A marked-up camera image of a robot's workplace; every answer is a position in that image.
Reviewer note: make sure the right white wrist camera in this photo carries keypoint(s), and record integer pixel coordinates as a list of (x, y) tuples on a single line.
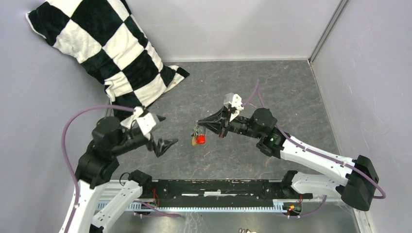
[(233, 103)]

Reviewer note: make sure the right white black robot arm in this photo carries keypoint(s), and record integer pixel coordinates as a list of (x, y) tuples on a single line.
[(353, 180)]

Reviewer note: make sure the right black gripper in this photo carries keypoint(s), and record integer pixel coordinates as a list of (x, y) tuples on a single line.
[(217, 122)]

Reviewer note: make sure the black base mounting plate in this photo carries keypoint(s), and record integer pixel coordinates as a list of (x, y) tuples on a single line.
[(185, 201)]

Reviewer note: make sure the black white checkered pillow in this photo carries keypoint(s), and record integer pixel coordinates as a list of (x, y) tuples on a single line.
[(107, 41)]

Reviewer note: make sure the slotted white cable duct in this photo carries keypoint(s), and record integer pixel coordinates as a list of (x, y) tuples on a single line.
[(277, 207)]

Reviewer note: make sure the corner aluminium post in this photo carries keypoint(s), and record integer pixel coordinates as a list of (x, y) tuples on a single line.
[(328, 29)]

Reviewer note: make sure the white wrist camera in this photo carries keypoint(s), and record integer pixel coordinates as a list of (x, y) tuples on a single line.
[(146, 121), (233, 103)]

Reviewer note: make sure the red key tag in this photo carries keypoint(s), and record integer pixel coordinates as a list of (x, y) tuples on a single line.
[(200, 139)]

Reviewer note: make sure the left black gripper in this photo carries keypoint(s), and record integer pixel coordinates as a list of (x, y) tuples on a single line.
[(162, 145)]

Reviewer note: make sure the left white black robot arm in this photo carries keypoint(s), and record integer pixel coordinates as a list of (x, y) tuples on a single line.
[(95, 168)]

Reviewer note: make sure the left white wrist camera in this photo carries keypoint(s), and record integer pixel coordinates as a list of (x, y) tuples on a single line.
[(146, 121)]

